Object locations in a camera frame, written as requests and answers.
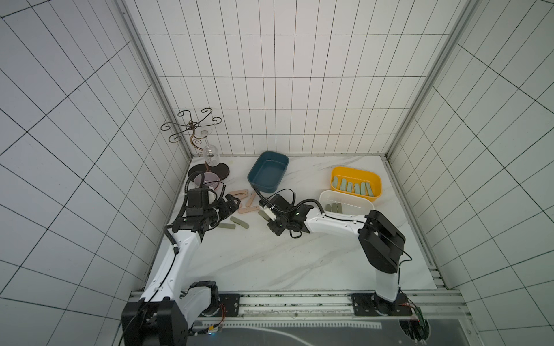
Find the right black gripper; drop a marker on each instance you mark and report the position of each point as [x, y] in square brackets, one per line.
[273, 214]

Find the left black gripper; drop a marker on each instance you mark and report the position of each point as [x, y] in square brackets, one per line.
[226, 210]

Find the pink folding knife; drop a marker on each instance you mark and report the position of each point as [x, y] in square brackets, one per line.
[241, 194]
[251, 200]
[248, 209]

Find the dark teal storage box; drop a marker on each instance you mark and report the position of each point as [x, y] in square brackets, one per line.
[268, 171]

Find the white storage box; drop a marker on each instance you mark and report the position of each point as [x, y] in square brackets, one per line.
[351, 204]

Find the yellow storage box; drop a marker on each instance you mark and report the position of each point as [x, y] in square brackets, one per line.
[358, 183]

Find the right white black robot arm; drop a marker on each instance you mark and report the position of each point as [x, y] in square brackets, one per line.
[382, 243]

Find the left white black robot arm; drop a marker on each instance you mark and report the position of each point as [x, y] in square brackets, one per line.
[165, 313]

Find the pink glass bowl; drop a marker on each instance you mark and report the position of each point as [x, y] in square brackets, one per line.
[208, 179]

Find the clear glass on rack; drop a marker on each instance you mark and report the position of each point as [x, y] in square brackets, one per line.
[211, 155]

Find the metal scroll cup rack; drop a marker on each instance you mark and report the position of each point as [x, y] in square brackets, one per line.
[198, 131]

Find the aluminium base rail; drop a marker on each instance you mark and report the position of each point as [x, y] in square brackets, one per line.
[357, 305]

